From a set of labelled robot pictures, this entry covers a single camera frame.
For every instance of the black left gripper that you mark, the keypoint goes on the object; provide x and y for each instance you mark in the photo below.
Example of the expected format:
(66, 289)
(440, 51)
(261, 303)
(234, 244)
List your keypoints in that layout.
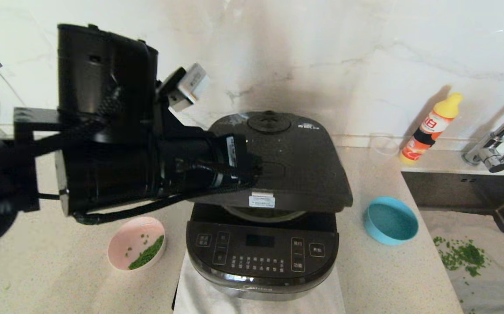
(241, 157)

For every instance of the black rice cooker lid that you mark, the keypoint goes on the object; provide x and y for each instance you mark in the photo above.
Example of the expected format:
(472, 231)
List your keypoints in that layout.
(304, 165)

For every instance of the green chopped scallion pile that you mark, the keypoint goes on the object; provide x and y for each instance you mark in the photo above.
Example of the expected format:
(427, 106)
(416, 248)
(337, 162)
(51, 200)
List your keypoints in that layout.
(147, 255)

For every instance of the pink bowl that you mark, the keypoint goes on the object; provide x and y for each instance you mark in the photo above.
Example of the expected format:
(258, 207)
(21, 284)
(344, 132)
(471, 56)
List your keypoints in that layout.
(129, 237)

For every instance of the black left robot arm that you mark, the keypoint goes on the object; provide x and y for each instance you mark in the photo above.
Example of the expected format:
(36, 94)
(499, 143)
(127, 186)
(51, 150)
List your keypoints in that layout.
(99, 109)

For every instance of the beige inner pot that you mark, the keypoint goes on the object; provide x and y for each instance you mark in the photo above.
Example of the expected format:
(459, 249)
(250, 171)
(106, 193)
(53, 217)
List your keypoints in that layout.
(265, 214)

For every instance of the white cloth under cooker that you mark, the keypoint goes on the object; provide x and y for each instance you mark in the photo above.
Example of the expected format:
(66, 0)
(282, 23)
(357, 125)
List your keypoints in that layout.
(199, 301)

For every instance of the blue bowl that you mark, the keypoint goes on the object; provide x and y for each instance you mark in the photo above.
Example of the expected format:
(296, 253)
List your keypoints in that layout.
(391, 222)

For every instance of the clear glass cup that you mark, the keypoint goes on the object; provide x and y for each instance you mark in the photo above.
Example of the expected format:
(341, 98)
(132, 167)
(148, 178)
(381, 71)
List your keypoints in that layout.
(385, 146)

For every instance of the yellow orange detergent bottle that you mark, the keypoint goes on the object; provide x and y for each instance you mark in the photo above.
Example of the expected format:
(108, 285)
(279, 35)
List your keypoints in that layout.
(426, 131)

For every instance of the green scallion bits on cloth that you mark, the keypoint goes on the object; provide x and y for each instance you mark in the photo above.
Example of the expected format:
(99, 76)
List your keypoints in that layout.
(465, 257)

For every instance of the chrome faucet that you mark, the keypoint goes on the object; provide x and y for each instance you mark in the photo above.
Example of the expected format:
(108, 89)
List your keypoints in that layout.
(485, 152)

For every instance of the white cloth in sink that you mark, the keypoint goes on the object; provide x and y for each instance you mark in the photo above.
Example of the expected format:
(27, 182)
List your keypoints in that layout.
(496, 288)

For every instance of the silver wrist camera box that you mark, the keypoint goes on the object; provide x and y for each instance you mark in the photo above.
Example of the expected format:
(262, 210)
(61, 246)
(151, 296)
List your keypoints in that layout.
(193, 85)

